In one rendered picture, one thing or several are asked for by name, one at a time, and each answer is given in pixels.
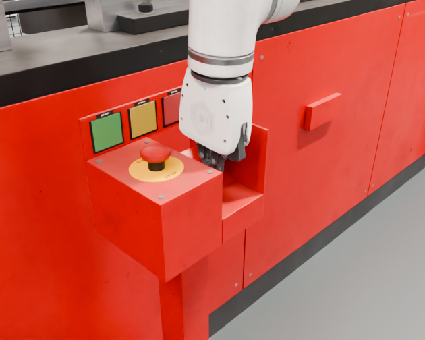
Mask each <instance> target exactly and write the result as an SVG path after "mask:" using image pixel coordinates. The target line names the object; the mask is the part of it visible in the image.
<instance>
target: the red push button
mask: <svg viewBox="0 0 425 340"><path fill-rule="evenodd" d="M170 155H171V150H170V148H169V147H168V146H165V145H163V144H149V145H148V146H145V147H144V148H142V149H141V151H140V156H141V158H142V159H143V160H144V161H146V162H148V169H149V170H150V171H162V170H163V169H164V168H165V161H166V160H167V159H168V158H169V157H170Z"/></svg>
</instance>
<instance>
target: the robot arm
mask: <svg viewBox="0 0 425 340"><path fill-rule="evenodd" d="M299 2H300V0H190V4H189V26H188V68H187V70H186V74H185V77H184V80H183V86H182V90H181V100H180V108H179V128H180V130H181V132H182V133H183V134H184V135H185V136H187V137H189V138H191V139H193V140H194V141H195V143H196V145H197V147H198V155H199V157H200V158H201V159H202V163H203V164H205V165H208V166H209V167H212V168H213V169H216V170H218V171H220V172H222V173H223V171H224V162H225V160H226V159H229V160H232V161H237V162H239V161H241V160H242V159H244V158H245V157H246V154H245V146H247V145H248V143H249V141H250V134H251V129H252V84H251V79H250V78H249V77H248V73H250V72H251V71H252V67H253V60H254V49H255V42H256V33H257V31H258V28H259V26H260V25H261V24H267V23H271V22H277V21H280V20H284V19H285V18H287V17H289V16H290V15H291V14H292V13H293V12H294V11H295V9H296V8H297V6H298V4H299Z"/></svg>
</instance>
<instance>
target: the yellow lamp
mask: <svg viewBox="0 0 425 340"><path fill-rule="evenodd" d="M130 120H131V127H132V138H135V137H137V136H140V135H142V134H145V133H147V132H150V131H153V130H155V129H156V128H157V124H156V113H155V103H154V101H152V102H149V103H146V104H143V105H140V106H137V107H134V108H131V109H130Z"/></svg>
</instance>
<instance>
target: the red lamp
mask: <svg viewBox="0 0 425 340"><path fill-rule="evenodd" d="M180 100H181V92H178V93H176V94H172V95H170V96H166V97H164V98H163V104H164V116H165V125H168V124H170V123H173V122H176V121H179V108H180Z"/></svg>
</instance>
